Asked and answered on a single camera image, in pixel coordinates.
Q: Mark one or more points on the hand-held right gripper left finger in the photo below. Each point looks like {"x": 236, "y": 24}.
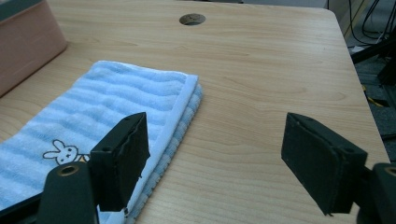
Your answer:
{"x": 118, "y": 165}

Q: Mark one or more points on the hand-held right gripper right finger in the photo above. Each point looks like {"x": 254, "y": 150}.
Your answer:
{"x": 317, "y": 161}

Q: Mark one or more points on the blue striped towel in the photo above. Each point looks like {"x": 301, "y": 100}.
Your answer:
{"x": 106, "y": 109}

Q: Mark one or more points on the black metal stand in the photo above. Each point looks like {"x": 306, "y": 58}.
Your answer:
{"x": 378, "y": 59}

